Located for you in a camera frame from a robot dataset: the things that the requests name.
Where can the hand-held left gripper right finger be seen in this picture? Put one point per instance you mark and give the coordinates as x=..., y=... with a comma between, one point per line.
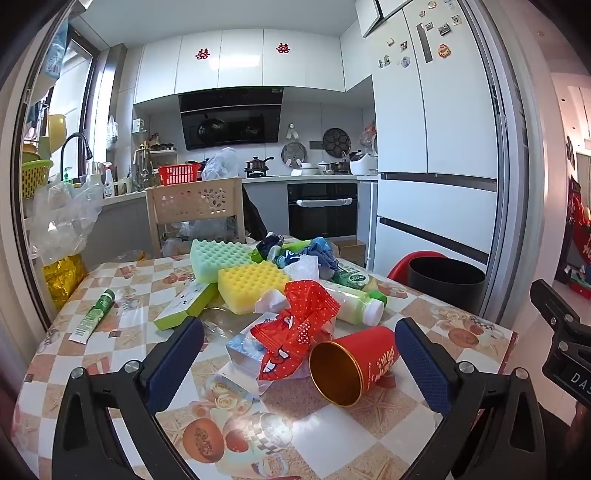
x=425, y=364

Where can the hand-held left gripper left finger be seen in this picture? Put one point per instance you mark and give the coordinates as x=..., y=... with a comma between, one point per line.
x=178, y=364

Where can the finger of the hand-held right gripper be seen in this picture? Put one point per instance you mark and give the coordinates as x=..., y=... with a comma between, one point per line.
x=551, y=307

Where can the red paper cup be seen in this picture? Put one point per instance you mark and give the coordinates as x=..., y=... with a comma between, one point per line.
x=369, y=355

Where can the white green box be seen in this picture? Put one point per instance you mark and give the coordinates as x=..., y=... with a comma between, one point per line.
x=184, y=304

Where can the black trash bin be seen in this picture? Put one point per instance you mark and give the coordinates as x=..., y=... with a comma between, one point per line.
x=443, y=286

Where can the pale green plastic bottle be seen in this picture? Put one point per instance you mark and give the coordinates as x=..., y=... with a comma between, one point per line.
x=355, y=307

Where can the yellow egg-crate sponge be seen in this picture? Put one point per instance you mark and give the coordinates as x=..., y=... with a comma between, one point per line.
x=251, y=284

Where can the red polka dot wrapper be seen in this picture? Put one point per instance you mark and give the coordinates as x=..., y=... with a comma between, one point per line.
x=304, y=314

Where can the light blue tissue pack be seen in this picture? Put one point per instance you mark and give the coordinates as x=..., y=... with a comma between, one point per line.
x=242, y=350

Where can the green tube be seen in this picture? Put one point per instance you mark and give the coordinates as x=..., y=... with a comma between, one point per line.
x=92, y=316

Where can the red stool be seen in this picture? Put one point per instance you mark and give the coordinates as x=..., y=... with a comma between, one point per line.
x=406, y=263

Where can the green egg-crate sponge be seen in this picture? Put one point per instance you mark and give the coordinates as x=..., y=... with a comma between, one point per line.
x=217, y=258

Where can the cardboard box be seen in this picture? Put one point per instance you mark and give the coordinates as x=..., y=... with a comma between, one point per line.
x=351, y=251

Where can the gold foil bag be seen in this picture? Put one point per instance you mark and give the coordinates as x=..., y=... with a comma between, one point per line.
x=64, y=281

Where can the dark blue cloth item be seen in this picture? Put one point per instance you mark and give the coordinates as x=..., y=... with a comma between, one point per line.
x=268, y=244

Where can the white crumpled paper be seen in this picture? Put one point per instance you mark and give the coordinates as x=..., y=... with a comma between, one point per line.
x=307, y=267

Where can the beige perforated chair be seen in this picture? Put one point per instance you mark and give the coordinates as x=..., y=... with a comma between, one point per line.
x=194, y=203

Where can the black jacket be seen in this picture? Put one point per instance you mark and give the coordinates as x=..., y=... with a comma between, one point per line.
x=254, y=217

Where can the black built-in oven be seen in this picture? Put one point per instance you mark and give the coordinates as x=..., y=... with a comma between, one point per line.
x=323, y=212

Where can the clear plastic bag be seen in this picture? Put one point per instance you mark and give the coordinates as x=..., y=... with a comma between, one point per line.
x=64, y=217

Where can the red plastic basket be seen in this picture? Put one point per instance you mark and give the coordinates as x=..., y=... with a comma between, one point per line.
x=178, y=175

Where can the white spray bottle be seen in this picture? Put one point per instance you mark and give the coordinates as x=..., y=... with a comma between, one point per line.
x=109, y=184

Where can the white refrigerator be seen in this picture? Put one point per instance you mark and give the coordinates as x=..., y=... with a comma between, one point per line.
x=457, y=138

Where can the white blue plastic bag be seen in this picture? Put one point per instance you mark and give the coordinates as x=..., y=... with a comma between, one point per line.
x=221, y=164

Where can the white rice cooker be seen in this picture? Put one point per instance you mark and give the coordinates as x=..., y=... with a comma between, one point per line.
x=362, y=164

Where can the cooking pot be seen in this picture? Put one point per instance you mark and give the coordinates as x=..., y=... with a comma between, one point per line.
x=256, y=165

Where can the lime green basket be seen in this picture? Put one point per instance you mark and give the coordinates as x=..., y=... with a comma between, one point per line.
x=34, y=177

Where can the grey round plate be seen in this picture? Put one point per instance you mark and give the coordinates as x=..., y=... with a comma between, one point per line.
x=293, y=154

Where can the dark round baking pan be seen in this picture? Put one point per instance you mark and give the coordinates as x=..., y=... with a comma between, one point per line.
x=336, y=141

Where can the black kitchen faucet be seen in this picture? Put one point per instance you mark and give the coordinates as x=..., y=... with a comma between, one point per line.
x=76, y=136

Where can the black range hood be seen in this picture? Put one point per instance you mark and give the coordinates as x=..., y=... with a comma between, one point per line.
x=231, y=120

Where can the yellow bowl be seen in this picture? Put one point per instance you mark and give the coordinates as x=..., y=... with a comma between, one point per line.
x=56, y=131

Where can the group of fridge magnets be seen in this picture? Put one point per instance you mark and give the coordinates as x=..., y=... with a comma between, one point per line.
x=444, y=50

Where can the red paper-cut decal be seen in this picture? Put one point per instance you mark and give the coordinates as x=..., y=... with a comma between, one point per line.
x=201, y=53
x=282, y=48

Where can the white wall cabinets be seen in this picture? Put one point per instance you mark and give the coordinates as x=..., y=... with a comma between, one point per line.
x=240, y=60

